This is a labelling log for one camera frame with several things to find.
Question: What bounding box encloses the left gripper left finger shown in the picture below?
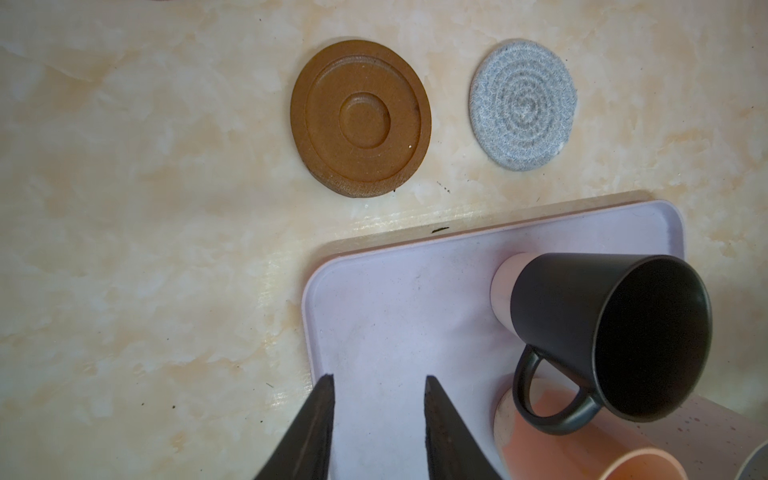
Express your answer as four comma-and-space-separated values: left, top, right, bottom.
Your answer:
254, 374, 335, 480

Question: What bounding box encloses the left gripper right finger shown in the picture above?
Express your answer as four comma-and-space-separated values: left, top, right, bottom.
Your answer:
424, 375, 501, 480

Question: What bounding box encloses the brown round coaster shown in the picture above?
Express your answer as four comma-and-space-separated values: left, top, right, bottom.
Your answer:
290, 39, 432, 198

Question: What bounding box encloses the grey round knitted coaster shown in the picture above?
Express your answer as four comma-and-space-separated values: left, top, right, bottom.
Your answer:
469, 39, 578, 172

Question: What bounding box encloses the white mug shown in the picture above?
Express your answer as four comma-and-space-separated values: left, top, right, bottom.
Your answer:
636, 395, 767, 479

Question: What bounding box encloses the lavender silicone tray mat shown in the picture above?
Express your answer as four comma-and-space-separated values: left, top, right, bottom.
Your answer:
301, 201, 684, 479

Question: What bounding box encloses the orange mug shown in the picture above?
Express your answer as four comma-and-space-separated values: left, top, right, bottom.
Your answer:
493, 390, 688, 479

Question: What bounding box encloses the black mug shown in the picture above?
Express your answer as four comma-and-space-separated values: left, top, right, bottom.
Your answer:
490, 253, 713, 435

